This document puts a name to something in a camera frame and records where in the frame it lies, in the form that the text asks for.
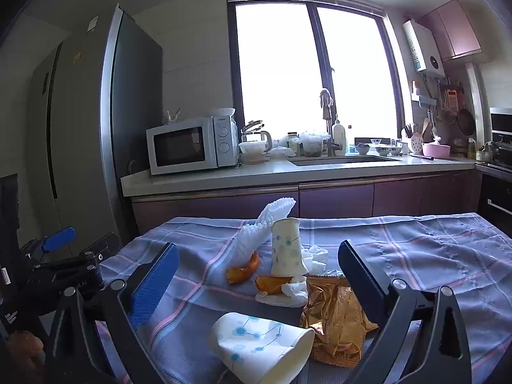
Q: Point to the purple kitchen base cabinets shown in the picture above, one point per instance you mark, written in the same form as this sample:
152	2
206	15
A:
336	200

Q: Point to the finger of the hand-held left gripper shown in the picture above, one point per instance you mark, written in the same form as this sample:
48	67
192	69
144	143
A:
80	274
60	238

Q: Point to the hanging black frying pan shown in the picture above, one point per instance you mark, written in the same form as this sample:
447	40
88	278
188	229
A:
466	122

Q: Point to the grey refrigerator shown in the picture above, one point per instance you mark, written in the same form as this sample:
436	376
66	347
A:
80	128

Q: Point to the clear plastic food container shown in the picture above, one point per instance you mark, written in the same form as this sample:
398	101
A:
252	152

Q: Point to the pink mixing bowl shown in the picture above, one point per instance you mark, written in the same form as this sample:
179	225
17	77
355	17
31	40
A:
436	150

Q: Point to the kitchen sink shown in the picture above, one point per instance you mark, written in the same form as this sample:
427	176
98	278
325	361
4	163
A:
344	160

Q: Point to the white bowl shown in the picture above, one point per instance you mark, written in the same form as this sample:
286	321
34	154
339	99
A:
224	112

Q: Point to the crushed dotted paper cup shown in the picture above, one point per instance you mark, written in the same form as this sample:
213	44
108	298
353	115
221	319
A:
256	340

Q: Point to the tall dotted paper cup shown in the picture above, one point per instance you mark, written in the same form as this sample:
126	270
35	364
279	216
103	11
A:
286	248

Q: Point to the white microwave oven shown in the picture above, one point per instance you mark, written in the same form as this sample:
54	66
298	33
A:
176	146

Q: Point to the white tissue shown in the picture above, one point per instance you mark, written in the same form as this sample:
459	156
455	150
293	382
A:
316	260
294	292

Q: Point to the white soap bottle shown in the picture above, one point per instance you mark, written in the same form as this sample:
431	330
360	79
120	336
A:
339	136

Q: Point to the glass kettle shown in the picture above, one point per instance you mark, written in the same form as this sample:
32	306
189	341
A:
260	134

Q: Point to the dark framed window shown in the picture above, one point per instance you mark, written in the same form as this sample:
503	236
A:
280	68

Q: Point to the white perforated ladle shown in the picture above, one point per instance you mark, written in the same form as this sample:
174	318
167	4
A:
417	142

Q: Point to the curved orange peel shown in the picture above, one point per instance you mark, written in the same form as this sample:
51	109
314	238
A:
240	275

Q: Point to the plaid purple tablecloth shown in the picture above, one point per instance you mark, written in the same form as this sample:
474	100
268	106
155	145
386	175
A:
400	248

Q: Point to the blue patterned bowl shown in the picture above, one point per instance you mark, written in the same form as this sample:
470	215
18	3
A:
388	151

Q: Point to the black built-in oven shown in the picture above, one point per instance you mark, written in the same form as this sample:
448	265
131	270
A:
496	200

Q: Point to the pink upper cabinet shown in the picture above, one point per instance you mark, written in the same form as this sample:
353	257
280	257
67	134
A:
452	28

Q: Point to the white wall water heater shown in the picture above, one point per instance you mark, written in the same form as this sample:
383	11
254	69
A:
424	48

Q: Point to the metal kitchen faucet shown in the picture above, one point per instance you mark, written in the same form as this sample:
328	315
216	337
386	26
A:
327	128

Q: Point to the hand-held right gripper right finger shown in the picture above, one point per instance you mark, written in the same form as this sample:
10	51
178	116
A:
360	276

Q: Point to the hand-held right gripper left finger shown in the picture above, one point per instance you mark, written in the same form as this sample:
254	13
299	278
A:
154	284

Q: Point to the person's left hand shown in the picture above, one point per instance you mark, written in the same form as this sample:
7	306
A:
20	352

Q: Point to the golden snack wrapper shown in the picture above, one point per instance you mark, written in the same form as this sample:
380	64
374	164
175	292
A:
336	320

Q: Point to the orange grater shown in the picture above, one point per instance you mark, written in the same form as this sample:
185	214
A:
452	99

